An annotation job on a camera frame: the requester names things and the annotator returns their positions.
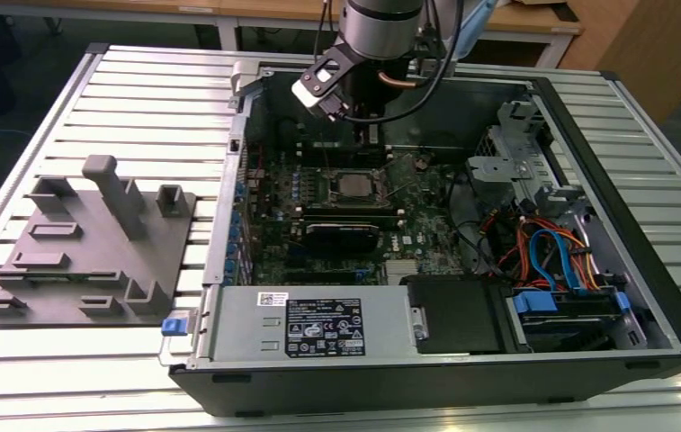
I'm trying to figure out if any silver CPU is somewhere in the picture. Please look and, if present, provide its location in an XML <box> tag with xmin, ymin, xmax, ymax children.
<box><xmin>339</xmin><ymin>172</ymin><xmax>377</xmax><ymax>198</ymax></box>

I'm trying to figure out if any CPU socket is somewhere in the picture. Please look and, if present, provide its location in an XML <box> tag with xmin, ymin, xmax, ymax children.
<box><xmin>325</xmin><ymin>166</ymin><xmax>397</xmax><ymax>209</ymax></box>

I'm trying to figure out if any metal drive cage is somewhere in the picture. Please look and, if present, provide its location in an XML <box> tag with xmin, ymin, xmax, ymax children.
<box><xmin>464</xmin><ymin>101</ymin><xmax>597</xmax><ymax>226</ymax></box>

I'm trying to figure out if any green motherboard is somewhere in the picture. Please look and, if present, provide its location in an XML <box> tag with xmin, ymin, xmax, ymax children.
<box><xmin>242</xmin><ymin>148</ymin><xmax>484</xmax><ymax>287</ymax></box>

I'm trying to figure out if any black graphics card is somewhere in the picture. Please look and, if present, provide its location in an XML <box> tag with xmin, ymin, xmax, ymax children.
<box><xmin>303</xmin><ymin>221</ymin><xmax>383</xmax><ymax>254</ymax></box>

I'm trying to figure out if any small silver heat sink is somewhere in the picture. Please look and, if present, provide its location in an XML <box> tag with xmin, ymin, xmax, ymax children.
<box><xmin>385</xmin><ymin>258</ymin><xmax>425</xmax><ymax>276</ymax></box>

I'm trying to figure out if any wooden cabinet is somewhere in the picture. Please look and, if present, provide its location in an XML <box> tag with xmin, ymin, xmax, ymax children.
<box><xmin>559</xmin><ymin>0</ymin><xmax>681</xmax><ymax>125</ymax></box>

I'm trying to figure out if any black plastic shroud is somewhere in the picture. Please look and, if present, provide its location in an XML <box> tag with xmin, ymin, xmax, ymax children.
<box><xmin>403</xmin><ymin>274</ymin><xmax>525</xmax><ymax>355</ymax></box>

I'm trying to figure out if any blue disk carrier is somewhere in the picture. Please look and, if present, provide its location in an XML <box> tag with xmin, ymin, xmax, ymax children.
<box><xmin>508</xmin><ymin>290</ymin><xmax>634</xmax><ymax>352</ymax></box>

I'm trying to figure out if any silver power supply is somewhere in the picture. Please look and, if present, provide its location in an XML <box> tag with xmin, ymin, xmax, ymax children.
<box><xmin>186</xmin><ymin>283</ymin><xmax>420</xmax><ymax>361</ymax></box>

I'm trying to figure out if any grey parts rack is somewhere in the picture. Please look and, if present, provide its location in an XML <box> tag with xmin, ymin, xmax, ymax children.
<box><xmin>0</xmin><ymin>154</ymin><xmax>198</xmax><ymax>326</ymax></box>

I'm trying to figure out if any blue plastic latch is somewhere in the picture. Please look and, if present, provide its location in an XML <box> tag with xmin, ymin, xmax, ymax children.
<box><xmin>160</xmin><ymin>317</ymin><xmax>189</xmax><ymax>338</ymax></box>

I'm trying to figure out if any black PC case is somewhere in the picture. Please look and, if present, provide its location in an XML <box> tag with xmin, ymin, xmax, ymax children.
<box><xmin>169</xmin><ymin>60</ymin><xmax>681</xmax><ymax>418</ymax></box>

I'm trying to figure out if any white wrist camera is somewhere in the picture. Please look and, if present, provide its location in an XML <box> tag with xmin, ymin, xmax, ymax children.
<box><xmin>291</xmin><ymin>44</ymin><xmax>353</xmax><ymax>122</ymax></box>

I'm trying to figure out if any black wire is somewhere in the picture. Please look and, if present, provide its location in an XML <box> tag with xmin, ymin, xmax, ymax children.
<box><xmin>445</xmin><ymin>170</ymin><xmax>497</xmax><ymax>275</ymax></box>

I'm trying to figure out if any wooden desk white frame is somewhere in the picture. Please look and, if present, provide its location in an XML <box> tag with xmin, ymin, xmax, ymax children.
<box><xmin>0</xmin><ymin>0</ymin><xmax>585</xmax><ymax>68</ymax></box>

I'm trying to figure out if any blue wire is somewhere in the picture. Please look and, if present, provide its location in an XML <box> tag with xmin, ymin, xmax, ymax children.
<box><xmin>529</xmin><ymin>229</ymin><xmax>588</xmax><ymax>293</ymax></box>

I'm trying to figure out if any orange yellow wire bundle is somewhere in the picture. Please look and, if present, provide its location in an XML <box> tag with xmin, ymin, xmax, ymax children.
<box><xmin>517</xmin><ymin>215</ymin><xmax>616</xmax><ymax>292</ymax></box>

